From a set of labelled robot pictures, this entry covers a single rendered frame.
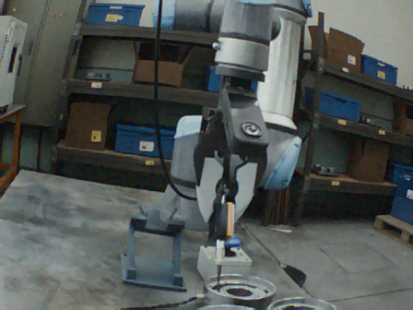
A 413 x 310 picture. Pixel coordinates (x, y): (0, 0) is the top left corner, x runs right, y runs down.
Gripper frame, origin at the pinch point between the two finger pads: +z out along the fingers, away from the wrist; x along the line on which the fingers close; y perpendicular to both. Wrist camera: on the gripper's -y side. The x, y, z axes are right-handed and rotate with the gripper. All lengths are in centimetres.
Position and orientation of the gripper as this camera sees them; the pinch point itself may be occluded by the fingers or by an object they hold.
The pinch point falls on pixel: (221, 216)
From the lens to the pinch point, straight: 72.9
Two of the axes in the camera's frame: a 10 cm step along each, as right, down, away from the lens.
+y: -1.5, -1.7, 9.7
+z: -1.5, 9.8, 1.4
